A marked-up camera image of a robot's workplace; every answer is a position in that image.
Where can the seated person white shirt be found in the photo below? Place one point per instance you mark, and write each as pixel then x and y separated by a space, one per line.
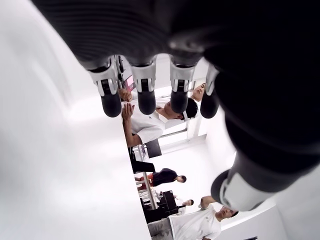
pixel 147 125

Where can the person in dark shirt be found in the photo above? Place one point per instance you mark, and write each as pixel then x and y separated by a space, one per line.
pixel 165 176

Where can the pink lit monitor screen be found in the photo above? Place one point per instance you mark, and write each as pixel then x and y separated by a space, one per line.
pixel 130 83

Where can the black chair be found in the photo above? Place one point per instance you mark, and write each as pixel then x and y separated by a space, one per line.
pixel 142 166

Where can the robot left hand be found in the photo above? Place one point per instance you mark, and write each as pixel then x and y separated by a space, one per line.
pixel 250 62

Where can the distant person white shirt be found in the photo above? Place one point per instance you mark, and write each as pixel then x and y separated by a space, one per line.
pixel 188 203

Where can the standing person beige trousers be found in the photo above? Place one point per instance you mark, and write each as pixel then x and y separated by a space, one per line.
pixel 195 225

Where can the background person short hair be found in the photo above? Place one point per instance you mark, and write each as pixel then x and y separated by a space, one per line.
pixel 198 92

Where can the black equipment rack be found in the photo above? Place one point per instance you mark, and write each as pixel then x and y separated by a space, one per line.
pixel 167 200

